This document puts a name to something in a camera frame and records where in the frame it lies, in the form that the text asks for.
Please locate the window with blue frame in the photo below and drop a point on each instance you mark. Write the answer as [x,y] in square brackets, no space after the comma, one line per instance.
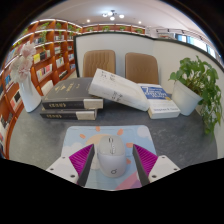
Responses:
[200,43]

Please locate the orange wooden bookshelf unit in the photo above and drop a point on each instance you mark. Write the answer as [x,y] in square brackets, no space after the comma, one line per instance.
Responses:
[46,63]

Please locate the pastel printed mouse pad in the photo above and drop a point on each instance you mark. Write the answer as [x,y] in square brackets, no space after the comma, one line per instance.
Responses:
[80,136]

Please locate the green plant in white pot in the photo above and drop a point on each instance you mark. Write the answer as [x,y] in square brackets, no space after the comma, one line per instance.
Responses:
[185,98]

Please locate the ceiling spotlight cluster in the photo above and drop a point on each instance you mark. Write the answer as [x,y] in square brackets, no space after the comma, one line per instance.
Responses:
[112,14]

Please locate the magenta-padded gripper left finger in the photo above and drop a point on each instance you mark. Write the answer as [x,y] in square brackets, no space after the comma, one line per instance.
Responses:
[80,160]

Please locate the white vase with pink flowers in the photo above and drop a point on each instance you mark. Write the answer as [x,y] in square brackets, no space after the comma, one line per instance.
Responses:
[30,95]

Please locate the blue and white book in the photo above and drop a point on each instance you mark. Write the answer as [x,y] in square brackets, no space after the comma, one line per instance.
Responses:
[160,100]

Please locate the white paperback book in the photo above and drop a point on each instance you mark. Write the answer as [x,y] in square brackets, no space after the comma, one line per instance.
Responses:
[116,88]

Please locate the tan upholstered chair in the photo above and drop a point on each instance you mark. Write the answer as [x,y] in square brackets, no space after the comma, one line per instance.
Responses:
[99,63]
[141,68]

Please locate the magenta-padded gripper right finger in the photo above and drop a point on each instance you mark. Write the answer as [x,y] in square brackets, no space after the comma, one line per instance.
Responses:
[148,160]

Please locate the thick dark hardcover book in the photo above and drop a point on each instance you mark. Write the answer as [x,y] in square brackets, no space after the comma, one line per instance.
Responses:
[68,90]
[63,115]

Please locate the white computer mouse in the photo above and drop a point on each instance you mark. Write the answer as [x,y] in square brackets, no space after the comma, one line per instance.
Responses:
[111,156]

